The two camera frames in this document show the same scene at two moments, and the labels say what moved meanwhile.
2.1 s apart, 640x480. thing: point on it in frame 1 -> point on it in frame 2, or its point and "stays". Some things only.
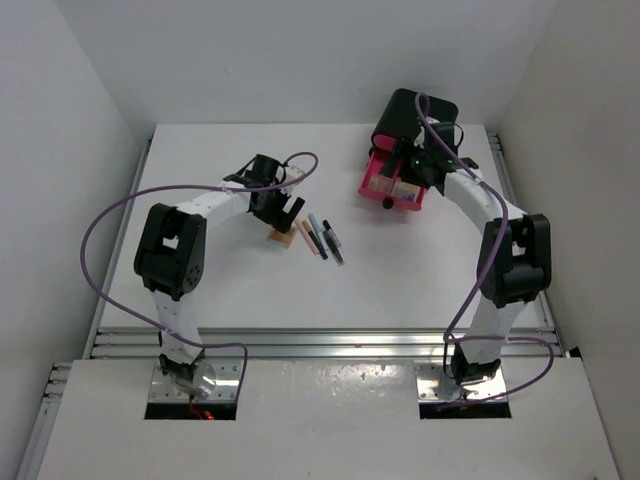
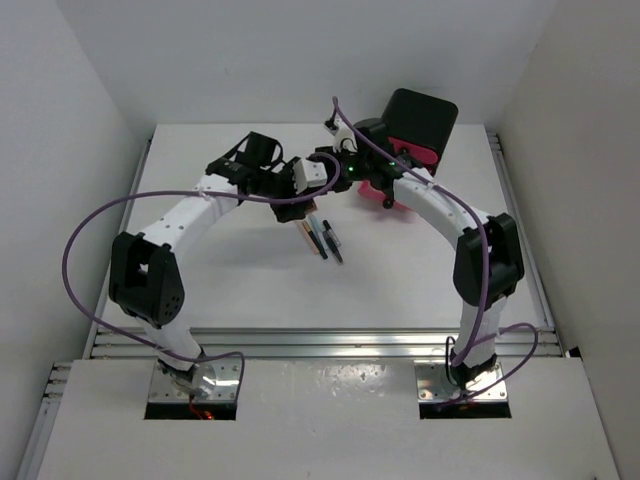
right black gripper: x=410 y=177 -> x=344 y=186
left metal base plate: x=222 y=376 stays
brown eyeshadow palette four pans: x=282 y=238 -> x=313 y=206
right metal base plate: x=433 y=384 stays
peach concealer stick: x=307 y=236 stays
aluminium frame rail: x=321 y=343 stays
